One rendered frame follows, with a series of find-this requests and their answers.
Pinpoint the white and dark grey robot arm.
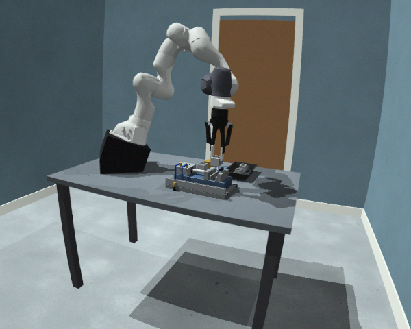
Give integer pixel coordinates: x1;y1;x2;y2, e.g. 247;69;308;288
110;23;239;145

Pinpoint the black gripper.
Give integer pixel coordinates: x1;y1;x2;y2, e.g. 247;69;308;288
205;108;234;161

